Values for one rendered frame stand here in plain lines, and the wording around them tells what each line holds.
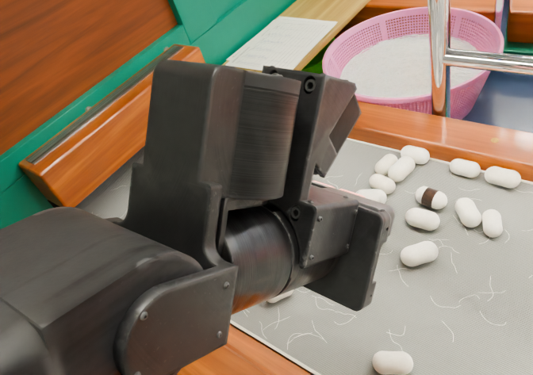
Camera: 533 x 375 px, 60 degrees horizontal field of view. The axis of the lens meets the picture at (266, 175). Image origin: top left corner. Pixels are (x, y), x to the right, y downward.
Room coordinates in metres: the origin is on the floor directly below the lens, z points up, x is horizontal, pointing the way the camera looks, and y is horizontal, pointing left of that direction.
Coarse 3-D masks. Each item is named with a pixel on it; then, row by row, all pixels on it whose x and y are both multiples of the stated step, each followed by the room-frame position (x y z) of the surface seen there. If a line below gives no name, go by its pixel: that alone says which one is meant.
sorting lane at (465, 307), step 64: (128, 192) 0.55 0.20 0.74; (448, 192) 0.34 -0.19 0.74; (512, 192) 0.31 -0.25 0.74; (384, 256) 0.29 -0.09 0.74; (448, 256) 0.26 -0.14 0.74; (512, 256) 0.23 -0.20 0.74; (256, 320) 0.27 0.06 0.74; (320, 320) 0.24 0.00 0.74; (384, 320) 0.22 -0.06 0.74; (448, 320) 0.20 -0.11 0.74; (512, 320) 0.18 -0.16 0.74
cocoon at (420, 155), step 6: (402, 150) 0.41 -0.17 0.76; (408, 150) 0.40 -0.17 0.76; (414, 150) 0.40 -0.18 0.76; (420, 150) 0.40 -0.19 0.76; (426, 150) 0.40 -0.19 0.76; (402, 156) 0.41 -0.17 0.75; (414, 156) 0.39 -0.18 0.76; (420, 156) 0.39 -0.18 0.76; (426, 156) 0.39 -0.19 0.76; (420, 162) 0.39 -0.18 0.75; (426, 162) 0.39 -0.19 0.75
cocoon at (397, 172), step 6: (408, 156) 0.39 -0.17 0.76; (396, 162) 0.39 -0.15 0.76; (402, 162) 0.39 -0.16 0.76; (408, 162) 0.38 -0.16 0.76; (414, 162) 0.39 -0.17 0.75; (390, 168) 0.39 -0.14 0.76; (396, 168) 0.38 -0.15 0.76; (402, 168) 0.38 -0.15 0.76; (408, 168) 0.38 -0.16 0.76; (390, 174) 0.38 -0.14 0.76; (396, 174) 0.38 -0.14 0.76; (402, 174) 0.37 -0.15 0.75; (396, 180) 0.37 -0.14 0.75
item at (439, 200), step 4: (420, 188) 0.34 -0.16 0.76; (424, 188) 0.34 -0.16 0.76; (416, 192) 0.34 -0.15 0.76; (420, 192) 0.34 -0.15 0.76; (440, 192) 0.33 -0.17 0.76; (416, 196) 0.34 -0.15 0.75; (420, 196) 0.33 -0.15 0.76; (436, 196) 0.32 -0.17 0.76; (440, 196) 0.32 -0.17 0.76; (444, 196) 0.32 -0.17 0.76; (420, 200) 0.33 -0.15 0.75; (432, 200) 0.32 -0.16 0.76; (436, 200) 0.32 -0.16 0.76; (440, 200) 0.32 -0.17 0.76; (444, 200) 0.32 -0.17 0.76; (432, 204) 0.32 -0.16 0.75; (436, 204) 0.32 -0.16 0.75; (440, 204) 0.31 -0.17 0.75; (444, 204) 0.31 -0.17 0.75; (432, 208) 0.32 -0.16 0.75; (436, 208) 0.32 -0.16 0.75; (440, 208) 0.31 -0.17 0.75
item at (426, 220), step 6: (408, 210) 0.32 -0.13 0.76; (414, 210) 0.31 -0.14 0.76; (420, 210) 0.31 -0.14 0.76; (426, 210) 0.31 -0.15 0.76; (408, 216) 0.31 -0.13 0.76; (414, 216) 0.31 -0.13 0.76; (420, 216) 0.30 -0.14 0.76; (426, 216) 0.30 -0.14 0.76; (432, 216) 0.30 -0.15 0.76; (438, 216) 0.30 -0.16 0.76; (408, 222) 0.31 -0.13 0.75; (414, 222) 0.30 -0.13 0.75; (420, 222) 0.30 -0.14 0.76; (426, 222) 0.30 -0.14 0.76; (432, 222) 0.29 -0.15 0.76; (438, 222) 0.29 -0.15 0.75; (426, 228) 0.29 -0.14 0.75; (432, 228) 0.29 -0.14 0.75
